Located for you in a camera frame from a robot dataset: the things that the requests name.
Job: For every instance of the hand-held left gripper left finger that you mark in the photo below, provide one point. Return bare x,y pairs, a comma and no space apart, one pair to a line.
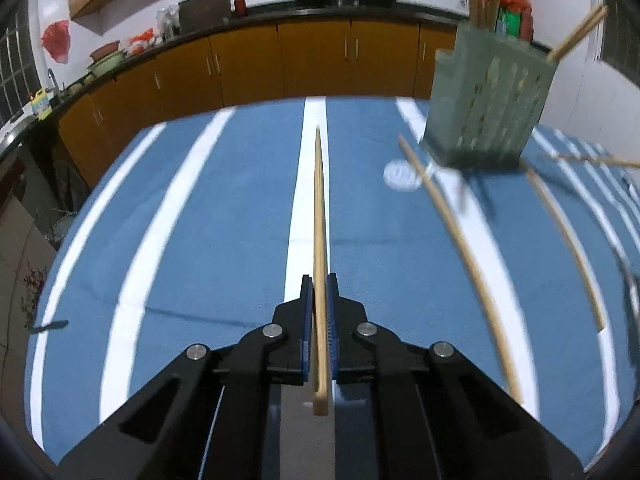
240,400

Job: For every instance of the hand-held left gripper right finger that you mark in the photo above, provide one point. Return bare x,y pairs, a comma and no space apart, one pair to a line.
400,400

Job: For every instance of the green perforated utensil holder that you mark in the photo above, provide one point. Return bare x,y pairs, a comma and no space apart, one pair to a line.
480,100

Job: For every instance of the blue white striped tablecloth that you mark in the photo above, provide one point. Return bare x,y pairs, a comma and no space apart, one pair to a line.
200,240

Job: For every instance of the wooden lower kitchen cabinets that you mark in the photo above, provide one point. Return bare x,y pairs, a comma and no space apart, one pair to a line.
250,65

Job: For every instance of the yellow detergent bottle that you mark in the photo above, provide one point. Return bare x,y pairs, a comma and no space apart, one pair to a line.
41,105

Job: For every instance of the green basin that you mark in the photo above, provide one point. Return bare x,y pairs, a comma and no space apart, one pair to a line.
106,65

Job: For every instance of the black kitchen countertop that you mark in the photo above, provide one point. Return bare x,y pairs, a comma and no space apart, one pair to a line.
150,45

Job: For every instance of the metal faucet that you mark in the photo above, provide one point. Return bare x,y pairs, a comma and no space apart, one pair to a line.
52,80

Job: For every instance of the red white plastic bag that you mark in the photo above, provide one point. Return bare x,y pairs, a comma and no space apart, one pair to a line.
141,42

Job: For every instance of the red basin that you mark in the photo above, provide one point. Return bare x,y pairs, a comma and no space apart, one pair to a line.
105,50

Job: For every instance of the clear plastic bag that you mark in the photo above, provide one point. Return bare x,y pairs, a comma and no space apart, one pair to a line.
167,22

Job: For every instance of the dark cutting board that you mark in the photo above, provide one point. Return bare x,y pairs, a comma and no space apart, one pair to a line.
205,10

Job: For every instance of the red bottle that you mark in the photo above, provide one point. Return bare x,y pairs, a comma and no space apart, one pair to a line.
240,5

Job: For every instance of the black gas stove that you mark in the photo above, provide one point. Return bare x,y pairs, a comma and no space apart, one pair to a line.
345,2

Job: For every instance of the red hanging plastic bag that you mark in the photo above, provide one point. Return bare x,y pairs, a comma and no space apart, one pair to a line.
56,42

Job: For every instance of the barred window with grey frame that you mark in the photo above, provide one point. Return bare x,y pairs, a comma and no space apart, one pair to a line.
17,70

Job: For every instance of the barred window with white frame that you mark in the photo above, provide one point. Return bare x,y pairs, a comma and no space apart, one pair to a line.
620,25

